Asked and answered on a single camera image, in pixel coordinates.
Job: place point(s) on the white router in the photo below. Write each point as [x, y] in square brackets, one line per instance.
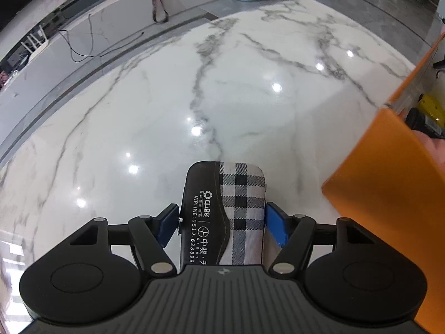
[34, 43]

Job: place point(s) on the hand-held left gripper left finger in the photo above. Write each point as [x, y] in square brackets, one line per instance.
[168, 223]

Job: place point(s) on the orange cardboard box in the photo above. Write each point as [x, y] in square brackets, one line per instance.
[389, 215]

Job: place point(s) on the person's right hand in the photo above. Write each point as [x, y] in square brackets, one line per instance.
[433, 151]

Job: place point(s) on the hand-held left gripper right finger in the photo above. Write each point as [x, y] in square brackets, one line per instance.
[276, 224]

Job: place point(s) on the plaid glasses case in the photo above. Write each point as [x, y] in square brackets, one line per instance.
[240, 208]

